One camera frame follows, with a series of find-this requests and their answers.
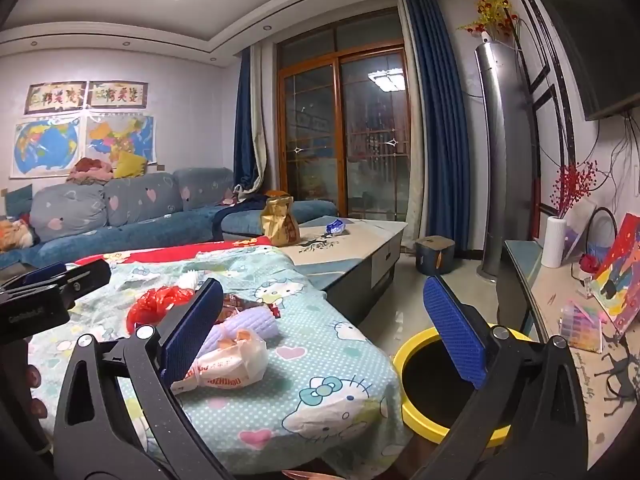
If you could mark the red plastic bag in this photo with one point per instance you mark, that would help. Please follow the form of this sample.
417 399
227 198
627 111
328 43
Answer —
155 305

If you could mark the orange plush toy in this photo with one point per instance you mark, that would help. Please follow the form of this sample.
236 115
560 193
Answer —
12 232

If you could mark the blue white wrapper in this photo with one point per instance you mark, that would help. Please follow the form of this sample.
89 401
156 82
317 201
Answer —
336 227

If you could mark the white plastic snack packet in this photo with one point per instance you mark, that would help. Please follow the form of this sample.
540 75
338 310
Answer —
230 365

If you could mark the world map poster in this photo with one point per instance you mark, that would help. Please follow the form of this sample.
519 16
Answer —
45 147

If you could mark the blue curtain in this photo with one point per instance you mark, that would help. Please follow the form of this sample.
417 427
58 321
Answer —
440 135
245 120

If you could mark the blue fabric sofa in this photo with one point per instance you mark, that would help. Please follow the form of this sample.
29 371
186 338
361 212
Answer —
150 232

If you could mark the printed top television cabinet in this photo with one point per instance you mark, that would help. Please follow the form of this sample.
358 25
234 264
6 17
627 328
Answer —
550 300

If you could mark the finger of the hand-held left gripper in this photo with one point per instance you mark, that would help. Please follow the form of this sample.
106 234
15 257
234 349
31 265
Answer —
45 274
82 280

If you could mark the country map poster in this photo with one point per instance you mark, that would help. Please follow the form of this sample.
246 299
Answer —
117 135

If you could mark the white purple canvas picture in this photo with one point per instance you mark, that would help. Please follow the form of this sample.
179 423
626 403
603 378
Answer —
577 230

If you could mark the wooden framed sliding glass door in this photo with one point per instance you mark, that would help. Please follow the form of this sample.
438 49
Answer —
370 135

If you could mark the brown chocolate bar wrapper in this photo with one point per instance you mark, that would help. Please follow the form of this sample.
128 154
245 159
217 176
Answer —
237 305

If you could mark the person's left hand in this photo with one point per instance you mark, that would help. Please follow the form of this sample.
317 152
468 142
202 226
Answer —
36 376

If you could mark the dark teal cushion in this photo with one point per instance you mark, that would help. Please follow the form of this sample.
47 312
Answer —
15 200

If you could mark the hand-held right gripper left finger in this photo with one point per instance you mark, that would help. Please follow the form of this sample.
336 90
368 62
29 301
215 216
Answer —
192 325

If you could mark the framed embroidery wall picture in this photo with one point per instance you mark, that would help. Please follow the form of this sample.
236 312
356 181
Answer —
55 96
117 95

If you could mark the wall mounted television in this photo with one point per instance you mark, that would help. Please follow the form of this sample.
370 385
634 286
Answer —
590 50

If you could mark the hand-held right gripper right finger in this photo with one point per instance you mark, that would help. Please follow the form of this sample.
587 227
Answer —
455 332

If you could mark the brown paper bag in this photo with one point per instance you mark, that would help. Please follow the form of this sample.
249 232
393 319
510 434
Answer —
280 225

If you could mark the grey coffee table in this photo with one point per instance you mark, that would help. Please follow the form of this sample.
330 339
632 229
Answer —
360 240

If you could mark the grey tower air conditioner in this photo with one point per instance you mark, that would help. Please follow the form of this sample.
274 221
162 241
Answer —
500 160

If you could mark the white ribbed vase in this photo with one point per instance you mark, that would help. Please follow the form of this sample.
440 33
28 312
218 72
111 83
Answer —
554 242

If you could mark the colourful bead organiser box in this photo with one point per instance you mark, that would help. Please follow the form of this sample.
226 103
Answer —
582 325

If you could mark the red berry branches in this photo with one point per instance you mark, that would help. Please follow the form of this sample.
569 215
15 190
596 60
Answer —
570 185

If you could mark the yellow rimmed black bin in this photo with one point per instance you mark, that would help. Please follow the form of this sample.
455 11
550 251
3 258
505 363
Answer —
415 415

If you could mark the grey heart print cushion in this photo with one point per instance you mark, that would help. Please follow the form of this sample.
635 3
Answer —
205 187
142 197
67 210

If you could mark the pile of red pink clothes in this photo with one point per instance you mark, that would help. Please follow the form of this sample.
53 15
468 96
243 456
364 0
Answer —
90 170

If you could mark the colourful painting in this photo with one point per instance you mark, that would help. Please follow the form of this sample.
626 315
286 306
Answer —
620 280

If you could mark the red brown candy wrapper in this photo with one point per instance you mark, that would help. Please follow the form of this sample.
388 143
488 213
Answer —
272 309

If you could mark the cartoon cat printed blanket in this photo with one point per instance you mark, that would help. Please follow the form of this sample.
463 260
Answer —
310 360

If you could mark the yellow pillow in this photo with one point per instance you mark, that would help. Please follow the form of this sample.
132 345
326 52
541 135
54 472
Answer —
130 165

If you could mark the yellow red artificial flowers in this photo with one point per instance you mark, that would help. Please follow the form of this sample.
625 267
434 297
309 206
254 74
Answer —
492 10

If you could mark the small dark stool box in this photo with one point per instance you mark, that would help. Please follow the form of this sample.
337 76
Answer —
432 257

